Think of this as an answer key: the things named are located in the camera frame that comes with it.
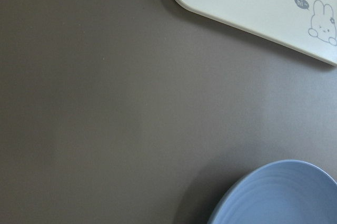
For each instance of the cream rabbit tray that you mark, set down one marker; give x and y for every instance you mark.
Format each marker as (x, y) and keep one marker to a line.
(306, 26)

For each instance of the blue plate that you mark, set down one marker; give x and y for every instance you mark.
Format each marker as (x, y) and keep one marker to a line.
(286, 191)

